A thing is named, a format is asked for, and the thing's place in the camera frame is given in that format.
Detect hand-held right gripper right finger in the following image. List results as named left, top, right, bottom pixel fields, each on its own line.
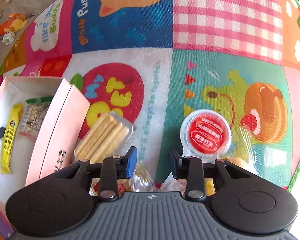
left=168, top=148, right=256, bottom=202

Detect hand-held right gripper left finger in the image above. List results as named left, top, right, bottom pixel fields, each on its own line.
left=52, top=146, right=138, bottom=202

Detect clear yellow snack packet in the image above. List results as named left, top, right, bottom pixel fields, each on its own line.
left=90, top=162, right=156, bottom=196

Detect pink snack packet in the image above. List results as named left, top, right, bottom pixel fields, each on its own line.
left=159, top=176, right=188, bottom=197

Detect biscuit sticks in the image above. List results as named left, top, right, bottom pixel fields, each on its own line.
left=74, top=112, right=137, bottom=164

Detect yellow cartoon snack packet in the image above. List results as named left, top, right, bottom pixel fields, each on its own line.
left=204, top=177, right=216, bottom=195

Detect red-lidded white jelly cup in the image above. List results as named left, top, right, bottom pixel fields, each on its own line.
left=180, top=109, right=232, bottom=161

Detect pink cardboard box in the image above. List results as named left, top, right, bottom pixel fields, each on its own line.
left=0, top=76, right=73, bottom=188

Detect pink box lid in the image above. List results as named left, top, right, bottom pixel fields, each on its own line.
left=39, top=84, right=91, bottom=180

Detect clear-wrapped yellow pastry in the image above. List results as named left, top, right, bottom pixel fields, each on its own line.
left=219, top=127, right=262, bottom=172

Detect yellow stick packet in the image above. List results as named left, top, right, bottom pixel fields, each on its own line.
left=0, top=103, right=23, bottom=174

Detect green-topped clear cracker packet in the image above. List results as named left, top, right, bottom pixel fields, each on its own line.
left=19, top=95, right=53, bottom=138

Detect small white green toy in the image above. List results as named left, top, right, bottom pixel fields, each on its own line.
left=2, top=33, right=15, bottom=46

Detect orange plush toy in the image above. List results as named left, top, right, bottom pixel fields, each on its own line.
left=0, top=13, right=27, bottom=34

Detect colourful cartoon play mat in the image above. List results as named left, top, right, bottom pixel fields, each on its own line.
left=0, top=0, right=300, bottom=240

